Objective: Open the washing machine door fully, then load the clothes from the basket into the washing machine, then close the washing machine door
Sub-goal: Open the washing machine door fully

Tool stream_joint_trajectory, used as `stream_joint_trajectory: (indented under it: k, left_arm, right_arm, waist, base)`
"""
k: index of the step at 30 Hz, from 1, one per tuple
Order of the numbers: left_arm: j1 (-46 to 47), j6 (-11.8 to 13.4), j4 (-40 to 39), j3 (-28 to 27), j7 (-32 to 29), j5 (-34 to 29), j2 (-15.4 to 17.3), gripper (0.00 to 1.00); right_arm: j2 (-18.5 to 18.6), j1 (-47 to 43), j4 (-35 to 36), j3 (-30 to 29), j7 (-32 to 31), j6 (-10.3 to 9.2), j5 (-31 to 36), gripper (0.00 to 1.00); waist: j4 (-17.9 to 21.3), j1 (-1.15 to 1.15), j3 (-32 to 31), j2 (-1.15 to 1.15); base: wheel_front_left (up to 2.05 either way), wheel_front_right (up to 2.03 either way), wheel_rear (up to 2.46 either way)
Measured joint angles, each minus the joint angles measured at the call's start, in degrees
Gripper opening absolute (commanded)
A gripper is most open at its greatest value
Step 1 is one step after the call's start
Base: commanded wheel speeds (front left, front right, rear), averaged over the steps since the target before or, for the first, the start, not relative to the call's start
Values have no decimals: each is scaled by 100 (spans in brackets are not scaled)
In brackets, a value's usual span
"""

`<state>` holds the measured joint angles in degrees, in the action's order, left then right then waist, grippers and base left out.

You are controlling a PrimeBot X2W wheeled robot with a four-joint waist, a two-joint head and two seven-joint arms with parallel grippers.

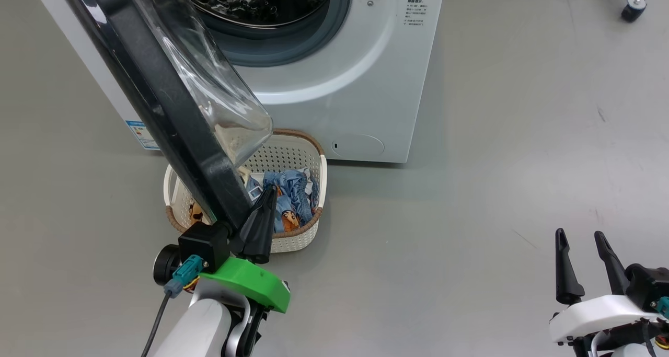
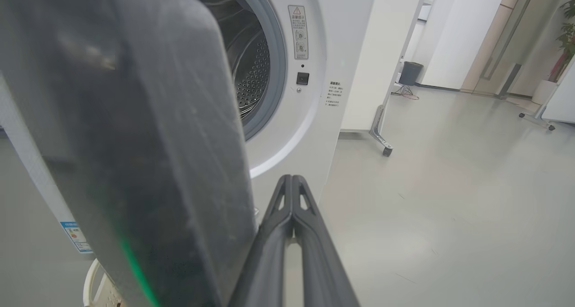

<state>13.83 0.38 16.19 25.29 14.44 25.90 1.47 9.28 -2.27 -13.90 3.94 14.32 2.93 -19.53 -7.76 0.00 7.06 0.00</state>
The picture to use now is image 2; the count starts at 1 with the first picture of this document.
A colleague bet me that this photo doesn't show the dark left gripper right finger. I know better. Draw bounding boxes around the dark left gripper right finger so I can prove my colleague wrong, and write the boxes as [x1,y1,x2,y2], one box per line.
[292,174,360,307]

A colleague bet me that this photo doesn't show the grey warning sticker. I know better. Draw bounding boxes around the grey warning sticker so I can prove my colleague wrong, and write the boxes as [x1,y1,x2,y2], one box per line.
[288,5,310,60]

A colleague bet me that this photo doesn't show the blue energy label sticker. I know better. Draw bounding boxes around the blue energy label sticker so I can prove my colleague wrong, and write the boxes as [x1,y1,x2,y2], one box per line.
[60,221,94,254]

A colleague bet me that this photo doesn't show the stainless steel washing machine drum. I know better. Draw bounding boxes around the stainless steel washing machine drum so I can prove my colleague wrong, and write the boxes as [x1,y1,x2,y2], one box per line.
[180,0,271,121]

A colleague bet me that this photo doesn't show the white wheeled board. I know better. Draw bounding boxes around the white wheeled board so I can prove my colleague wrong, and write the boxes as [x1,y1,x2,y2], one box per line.
[519,59,575,132]

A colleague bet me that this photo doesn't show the dark grey trash bin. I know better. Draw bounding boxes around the dark grey trash bin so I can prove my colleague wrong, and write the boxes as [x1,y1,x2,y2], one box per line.
[399,61,424,86]

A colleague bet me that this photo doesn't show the green potted plant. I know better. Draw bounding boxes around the green potted plant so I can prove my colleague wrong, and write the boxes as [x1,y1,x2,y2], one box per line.
[532,0,575,105]

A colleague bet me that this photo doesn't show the grey castor leg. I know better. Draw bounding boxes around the grey castor leg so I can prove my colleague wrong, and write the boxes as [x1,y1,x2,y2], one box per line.
[369,104,394,157]

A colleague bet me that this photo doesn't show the white partition panel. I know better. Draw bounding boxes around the white partition panel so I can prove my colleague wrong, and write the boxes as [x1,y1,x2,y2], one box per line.
[340,0,430,133]

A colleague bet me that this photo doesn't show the white front-load washing machine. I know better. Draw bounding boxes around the white front-load washing machine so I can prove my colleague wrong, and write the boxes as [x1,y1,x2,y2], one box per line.
[0,0,379,256]

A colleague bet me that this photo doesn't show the dark washing machine door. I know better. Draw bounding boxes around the dark washing machine door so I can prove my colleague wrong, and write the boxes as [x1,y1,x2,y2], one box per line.
[0,0,257,307]

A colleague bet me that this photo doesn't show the white electronic devices with cables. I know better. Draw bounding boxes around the white electronic devices with cables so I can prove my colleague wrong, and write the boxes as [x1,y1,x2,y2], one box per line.
[392,84,420,100]

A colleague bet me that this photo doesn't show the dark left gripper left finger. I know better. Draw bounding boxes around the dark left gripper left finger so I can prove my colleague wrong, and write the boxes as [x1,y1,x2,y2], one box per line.
[229,174,295,307]

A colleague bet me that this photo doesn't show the cream perforated laundry basket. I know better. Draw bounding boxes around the cream perforated laundry basket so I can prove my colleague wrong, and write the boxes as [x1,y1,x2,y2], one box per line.
[83,258,125,307]

